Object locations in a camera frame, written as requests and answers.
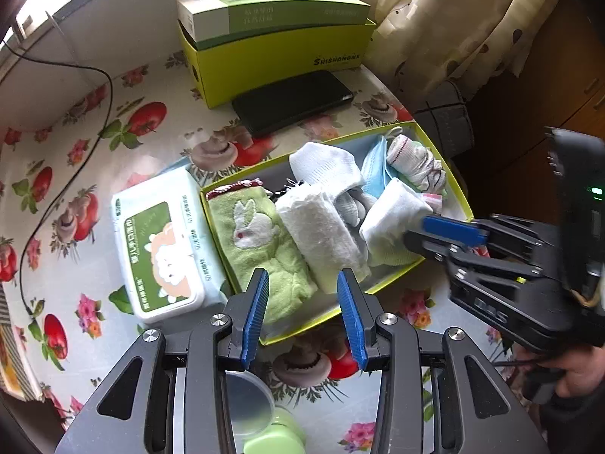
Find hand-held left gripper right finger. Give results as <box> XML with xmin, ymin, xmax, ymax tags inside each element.
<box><xmin>337</xmin><ymin>269</ymin><xmax>551</xmax><ymax>454</ymax></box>

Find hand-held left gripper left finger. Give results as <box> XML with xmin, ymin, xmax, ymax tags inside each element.
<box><xmin>54</xmin><ymin>267</ymin><xmax>271</xmax><ymax>454</ymax></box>

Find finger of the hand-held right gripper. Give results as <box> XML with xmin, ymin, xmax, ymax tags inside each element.
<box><xmin>404</xmin><ymin>215</ymin><xmax>490</xmax><ymax>258</ymax></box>

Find yellow-green box lid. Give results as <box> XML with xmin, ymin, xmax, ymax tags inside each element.
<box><xmin>201</xmin><ymin>120</ymin><xmax>475</xmax><ymax>346</ymax></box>

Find pale cloth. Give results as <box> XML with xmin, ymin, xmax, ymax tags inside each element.
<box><xmin>359</xmin><ymin>177</ymin><xmax>434</xmax><ymax>268</ymax></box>

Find green rabbit towel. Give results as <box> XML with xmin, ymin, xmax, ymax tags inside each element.
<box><xmin>205</xmin><ymin>177</ymin><xmax>318</xmax><ymax>327</ymax></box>

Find white red striped sock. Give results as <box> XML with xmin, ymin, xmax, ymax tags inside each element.
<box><xmin>385</xmin><ymin>133</ymin><xmax>449</xmax><ymax>194</ymax></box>

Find white towel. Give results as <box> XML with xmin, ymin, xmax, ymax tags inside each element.
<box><xmin>275</xmin><ymin>184</ymin><xmax>372</xmax><ymax>294</ymax></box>

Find blue face mask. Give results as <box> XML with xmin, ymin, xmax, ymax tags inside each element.
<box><xmin>360</xmin><ymin>135</ymin><xmax>402</xmax><ymax>199</ymax></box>

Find grey socks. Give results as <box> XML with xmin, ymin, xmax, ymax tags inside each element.
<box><xmin>333</xmin><ymin>187</ymin><xmax>374</xmax><ymax>232</ymax></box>

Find black white striped sock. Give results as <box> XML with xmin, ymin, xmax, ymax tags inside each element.
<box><xmin>265</xmin><ymin>179</ymin><xmax>308</xmax><ymax>202</ymax></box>

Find person's right hand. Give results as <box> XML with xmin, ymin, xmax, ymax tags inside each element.
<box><xmin>513</xmin><ymin>340</ymin><xmax>605</xmax><ymax>405</ymax></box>

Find dark checked cloth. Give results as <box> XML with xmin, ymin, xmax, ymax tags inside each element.
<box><xmin>411</xmin><ymin>79</ymin><xmax>475</xmax><ymax>159</ymax></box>

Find wet wipes pack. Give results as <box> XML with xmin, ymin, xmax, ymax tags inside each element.
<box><xmin>111</xmin><ymin>165</ymin><xmax>230</xmax><ymax>326</ymax></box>

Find green square container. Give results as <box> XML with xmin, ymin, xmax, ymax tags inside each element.
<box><xmin>241</xmin><ymin>404</ymin><xmax>308</xmax><ymax>454</ymax></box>

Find brown wooden cabinet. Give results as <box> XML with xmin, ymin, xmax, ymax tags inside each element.
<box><xmin>454</xmin><ymin>0</ymin><xmax>605</xmax><ymax>228</ymax></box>

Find black phone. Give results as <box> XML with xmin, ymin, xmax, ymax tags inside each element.
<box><xmin>231</xmin><ymin>69</ymin><xmax>355</xmax><ymax>139</ymax></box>

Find cream curtain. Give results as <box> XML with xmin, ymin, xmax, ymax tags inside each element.
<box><xmin>364</xmin><ymin>0</ymin><xmax>563</xmax><ymax>100</ymax></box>

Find floral tablecloth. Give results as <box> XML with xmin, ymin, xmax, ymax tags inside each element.
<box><xmin>0</xmin><ymin>45</ymin><xmax>535</xmax><ymax>454</ymax></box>

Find yellow-green shoe box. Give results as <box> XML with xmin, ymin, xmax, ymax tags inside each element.
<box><xmin>177</xmin><ymin>19</ymin><xmax>377</xmax><ymax>110</ymax></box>

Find printed cardboard box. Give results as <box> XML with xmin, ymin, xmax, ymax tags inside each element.
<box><xmin>0</xmin><ymin>284</ymin><xmax>43</xmax><ymax>403</ymax></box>

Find green white carton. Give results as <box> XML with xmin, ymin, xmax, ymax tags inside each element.
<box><xmin>176</xmin><ymin>0</ymin><xmax>372</xmax><ymax>53</ymax></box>

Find window with metal bars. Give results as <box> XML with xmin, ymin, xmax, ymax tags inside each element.
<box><xmin>0</xmin><ymin>0</ymin><xmax>157</xmax><ymax>48</ymax></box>

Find black cable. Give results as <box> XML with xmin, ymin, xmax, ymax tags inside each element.
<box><xmin>0</xmin><ymin>38</ymin><xmax>114</xmax><ymax>315</ymax></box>

